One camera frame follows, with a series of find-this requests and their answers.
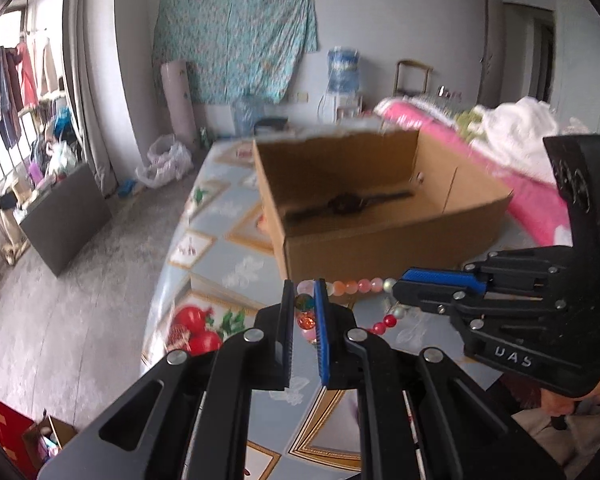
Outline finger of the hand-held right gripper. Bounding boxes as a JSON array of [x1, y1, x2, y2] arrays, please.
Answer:
[[391, 279, 569, 319], [401, 246, 577, 296]]

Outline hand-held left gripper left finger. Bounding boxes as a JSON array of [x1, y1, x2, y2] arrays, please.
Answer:
[[37, 279, 296, 480]]

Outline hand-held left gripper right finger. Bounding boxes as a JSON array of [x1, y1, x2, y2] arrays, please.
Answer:
[[315, 278, 564, 480]]

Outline multicoloured bead necklace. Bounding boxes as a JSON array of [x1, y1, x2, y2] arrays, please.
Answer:
[[295, 276, 411, 346]]

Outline brown cardboard box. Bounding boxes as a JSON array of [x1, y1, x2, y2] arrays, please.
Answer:
[[252, 127, 515, 296]]

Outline person's right hand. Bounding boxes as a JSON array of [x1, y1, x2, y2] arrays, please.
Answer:
[[540, 389, 582, 416]]

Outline fruit printed tablecloth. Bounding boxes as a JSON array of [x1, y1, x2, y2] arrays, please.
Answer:
[[140, 137, 581, 480]]

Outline black wrist watch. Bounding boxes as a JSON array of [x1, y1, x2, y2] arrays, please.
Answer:
[[285, 190, 413, 223]]

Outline white fluffy towel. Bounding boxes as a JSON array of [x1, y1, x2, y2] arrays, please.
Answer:
[[472, 97, 590, 182]]

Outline green fluffy cloth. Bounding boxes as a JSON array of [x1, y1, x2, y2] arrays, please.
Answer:
[[452, 110, 487, 134]]

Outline person's beige trousers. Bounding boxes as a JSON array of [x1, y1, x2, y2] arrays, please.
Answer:
[[512, 396, 600, 480]]

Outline white water dispenser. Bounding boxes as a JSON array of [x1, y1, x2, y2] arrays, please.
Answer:
[[329, 91, 364, 122]]

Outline wooden chair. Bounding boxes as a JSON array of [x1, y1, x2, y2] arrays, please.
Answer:
[[394, 60, 434, 99]]

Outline white plastic bag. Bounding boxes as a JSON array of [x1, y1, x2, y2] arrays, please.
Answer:
[[136, 134, 194, 189]]

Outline silver trash bin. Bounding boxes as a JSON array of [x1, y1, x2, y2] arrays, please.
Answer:
[[254, 116, 289, 136]]

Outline blue water dispenser bottle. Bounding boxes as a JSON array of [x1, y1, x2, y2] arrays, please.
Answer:
[[327, 46, 361, 93]]

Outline empty clear water jug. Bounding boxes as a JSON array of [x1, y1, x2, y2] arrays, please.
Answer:
[[232, 97, 261, 137]]

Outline grey wardrobe door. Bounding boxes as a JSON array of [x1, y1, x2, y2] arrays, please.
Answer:
[[482, 0, 557, 107]]

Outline small open cardboard box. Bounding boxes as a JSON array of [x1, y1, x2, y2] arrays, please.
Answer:
[[22, 414, 79, 467]]

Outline grey cabinet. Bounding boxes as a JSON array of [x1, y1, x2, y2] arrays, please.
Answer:
[[20, 162, 113, 277]]

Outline rolled pink mat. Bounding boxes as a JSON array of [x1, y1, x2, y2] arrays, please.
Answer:
[[161, 60, 197, 148]]

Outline red paper bag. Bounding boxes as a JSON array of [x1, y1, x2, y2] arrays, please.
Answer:
[[0, 396, 42, 479]]

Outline pile of clutter on cabinet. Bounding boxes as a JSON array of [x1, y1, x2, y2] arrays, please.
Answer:
[[29, 105, 82, 187]]

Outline grey curtain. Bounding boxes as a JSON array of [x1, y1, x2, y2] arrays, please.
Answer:
[[62, 0, 131, 197]]

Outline row of hanging clothes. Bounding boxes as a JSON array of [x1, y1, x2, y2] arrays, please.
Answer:
[[0, 30, 62, 169]]

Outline floral teal wall cloth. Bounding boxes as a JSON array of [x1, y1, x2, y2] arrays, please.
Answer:
[[152, 0, 320, 106]]

